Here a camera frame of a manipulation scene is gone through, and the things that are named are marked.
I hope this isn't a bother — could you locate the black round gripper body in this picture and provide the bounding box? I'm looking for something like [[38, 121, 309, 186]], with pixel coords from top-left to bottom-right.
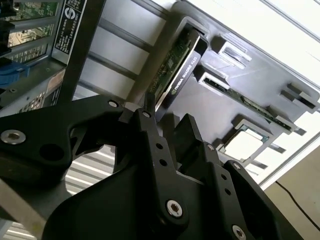
[[42, 162, 226, 240]]

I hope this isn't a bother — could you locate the black Nvidia graphics card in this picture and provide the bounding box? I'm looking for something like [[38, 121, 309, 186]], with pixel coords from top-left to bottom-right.
[[146, 24, 209, 120]]

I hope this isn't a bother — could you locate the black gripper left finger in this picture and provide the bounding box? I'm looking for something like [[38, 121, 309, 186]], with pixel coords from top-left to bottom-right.
[[0, 94, 191, 226]]

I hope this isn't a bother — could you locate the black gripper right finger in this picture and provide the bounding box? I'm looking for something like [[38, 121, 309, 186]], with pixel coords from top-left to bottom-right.
[[173, 113, 301, 240]]

